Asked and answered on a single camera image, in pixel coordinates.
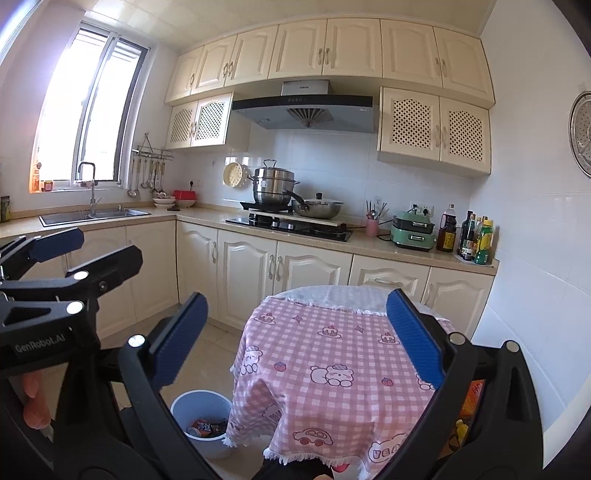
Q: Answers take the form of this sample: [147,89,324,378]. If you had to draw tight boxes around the dark soy sauce bottle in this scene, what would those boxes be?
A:
[436,204,457,253]

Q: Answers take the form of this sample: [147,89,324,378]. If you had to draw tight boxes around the cream upper cabinets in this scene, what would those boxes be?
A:
[166,17,495,177]

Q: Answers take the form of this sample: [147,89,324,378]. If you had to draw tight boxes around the cream lower cabinets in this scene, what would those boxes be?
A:
[0,220,498,342]

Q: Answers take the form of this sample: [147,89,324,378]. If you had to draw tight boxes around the black gas stove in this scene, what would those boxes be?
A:
[225,202,353,242]

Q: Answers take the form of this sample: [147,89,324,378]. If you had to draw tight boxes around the stainless steel sink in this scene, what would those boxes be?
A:
[39,208,149,227]

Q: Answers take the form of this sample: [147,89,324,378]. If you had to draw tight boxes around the green electric cooker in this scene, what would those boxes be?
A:
[390,206,436,252]

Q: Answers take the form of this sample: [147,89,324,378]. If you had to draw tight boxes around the sink faucet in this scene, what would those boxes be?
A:
[77,161,102,218]

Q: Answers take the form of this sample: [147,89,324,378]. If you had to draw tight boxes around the pink utensil cup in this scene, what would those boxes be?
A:
[365,201,388,237]

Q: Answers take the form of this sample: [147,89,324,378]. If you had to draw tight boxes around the green yellow oil bottle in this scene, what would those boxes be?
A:
[474,218,494,265]

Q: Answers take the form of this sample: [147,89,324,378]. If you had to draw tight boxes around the pink checkered tablecloth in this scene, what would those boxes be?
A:
[225,296,435,479]

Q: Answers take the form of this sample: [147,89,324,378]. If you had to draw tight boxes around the kitchen window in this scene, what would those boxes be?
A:
[29,23,149,193]

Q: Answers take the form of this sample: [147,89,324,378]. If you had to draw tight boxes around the cream cabinets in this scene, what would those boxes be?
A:
[0,220,498,342]
[166,17,495,177]

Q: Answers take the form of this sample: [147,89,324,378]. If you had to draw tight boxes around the round steamer tray on wall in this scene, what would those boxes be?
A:
[569,91,591,177]

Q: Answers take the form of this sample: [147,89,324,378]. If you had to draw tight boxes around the dark green glass bottle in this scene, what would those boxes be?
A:
[458,211,476,261]

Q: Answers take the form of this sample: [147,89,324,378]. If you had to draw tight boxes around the stacked white bowls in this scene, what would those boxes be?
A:
[152,197,176,210]

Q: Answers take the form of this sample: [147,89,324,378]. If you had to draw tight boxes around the steel frying pan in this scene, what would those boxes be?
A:
[283,190,343,220]

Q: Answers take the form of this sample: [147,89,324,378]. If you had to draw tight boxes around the stainless steel stock pot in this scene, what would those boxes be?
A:
[247,159,298,208]

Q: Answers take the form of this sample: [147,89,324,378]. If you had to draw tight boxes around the crushed red cola can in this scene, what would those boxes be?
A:
[185,419,228,439]

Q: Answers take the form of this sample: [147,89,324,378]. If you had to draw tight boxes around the hanging utensil rack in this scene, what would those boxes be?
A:
[127,133,173,198]

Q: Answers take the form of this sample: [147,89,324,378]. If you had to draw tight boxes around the grey range hood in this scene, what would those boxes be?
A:
[232,80,377,133]

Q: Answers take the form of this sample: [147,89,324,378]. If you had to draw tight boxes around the person's left hand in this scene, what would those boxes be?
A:
[22,371,51,430]

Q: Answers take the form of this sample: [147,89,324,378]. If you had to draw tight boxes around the red bowl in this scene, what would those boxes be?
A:
[173,190,197,208]

